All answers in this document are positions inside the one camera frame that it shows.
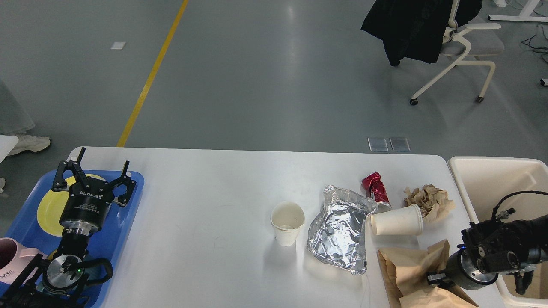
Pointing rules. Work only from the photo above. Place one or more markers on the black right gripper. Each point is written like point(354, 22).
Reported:
point(461, 271)

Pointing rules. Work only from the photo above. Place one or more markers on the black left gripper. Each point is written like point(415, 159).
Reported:
point(87, 207)

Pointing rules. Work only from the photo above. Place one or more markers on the brown paper bag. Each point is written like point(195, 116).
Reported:
point(404, 273)
point(538, 288)

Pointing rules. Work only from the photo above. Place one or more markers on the yellow plate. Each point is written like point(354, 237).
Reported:
point(49, 213)

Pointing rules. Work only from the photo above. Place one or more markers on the silver foil bag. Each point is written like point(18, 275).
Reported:
point(336, 236)

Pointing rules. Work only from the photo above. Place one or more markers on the pink mug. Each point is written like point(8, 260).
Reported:
point(14, 258)

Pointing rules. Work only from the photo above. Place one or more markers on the white paper cup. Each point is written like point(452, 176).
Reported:
point(287, 219)

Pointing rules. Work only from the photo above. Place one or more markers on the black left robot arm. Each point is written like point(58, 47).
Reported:
point(70, 234)

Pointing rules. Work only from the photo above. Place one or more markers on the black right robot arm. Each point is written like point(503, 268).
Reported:
point(494, 247)

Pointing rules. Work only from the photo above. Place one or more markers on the white tissue block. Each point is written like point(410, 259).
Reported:
point(403, 221)

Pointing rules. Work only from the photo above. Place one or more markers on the crumpled brown paper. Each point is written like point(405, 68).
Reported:
point(434, 203)

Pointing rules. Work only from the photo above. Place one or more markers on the person in light clothes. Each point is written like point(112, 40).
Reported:
point(15, 121)

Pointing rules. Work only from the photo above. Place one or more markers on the white waste bin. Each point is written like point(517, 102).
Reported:
point(483, 181)

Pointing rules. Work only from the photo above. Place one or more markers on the crushed red can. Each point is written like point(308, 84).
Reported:
point(375, 189)

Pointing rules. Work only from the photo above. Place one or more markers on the right floor outlet plate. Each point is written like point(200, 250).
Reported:
point(400, 144)

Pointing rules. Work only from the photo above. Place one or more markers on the floor outlet plate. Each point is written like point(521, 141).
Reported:
point(378, 145)
point(400, 144)

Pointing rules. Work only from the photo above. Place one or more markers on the left floor outlet plate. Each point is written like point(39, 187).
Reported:
point(378, 145)

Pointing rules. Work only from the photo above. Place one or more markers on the white office chair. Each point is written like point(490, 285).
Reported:
point(468, 45)

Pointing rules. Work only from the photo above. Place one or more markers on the black jacket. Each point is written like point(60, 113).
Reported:
point(409, 28)

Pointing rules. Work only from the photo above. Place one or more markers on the white desk leg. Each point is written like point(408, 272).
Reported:
point(525, 14)

